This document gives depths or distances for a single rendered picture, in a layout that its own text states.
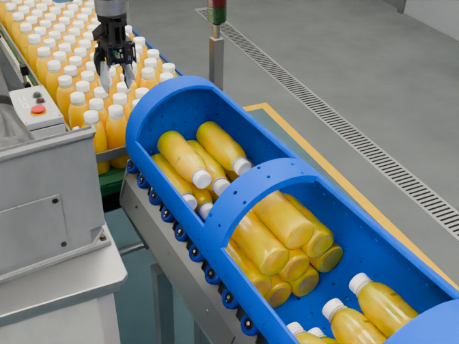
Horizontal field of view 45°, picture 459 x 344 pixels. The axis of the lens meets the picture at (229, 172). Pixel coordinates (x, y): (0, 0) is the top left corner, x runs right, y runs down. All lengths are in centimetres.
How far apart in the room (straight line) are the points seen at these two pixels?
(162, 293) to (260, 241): 75
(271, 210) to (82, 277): 36
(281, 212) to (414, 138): 267
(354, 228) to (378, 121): 267
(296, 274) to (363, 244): 14
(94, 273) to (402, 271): 54
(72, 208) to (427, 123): 315
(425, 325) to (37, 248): 60
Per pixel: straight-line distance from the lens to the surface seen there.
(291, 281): 113
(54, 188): 90
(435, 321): 82
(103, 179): 158
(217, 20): 187
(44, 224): 93
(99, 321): 103
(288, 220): 102
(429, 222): 300
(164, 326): 185
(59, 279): 96
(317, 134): 352
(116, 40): 141
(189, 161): 123
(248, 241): 104
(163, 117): 137
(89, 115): 152
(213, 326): 123
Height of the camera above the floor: 183
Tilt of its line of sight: 36 degrees down
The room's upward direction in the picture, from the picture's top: 2 degrees clockwise
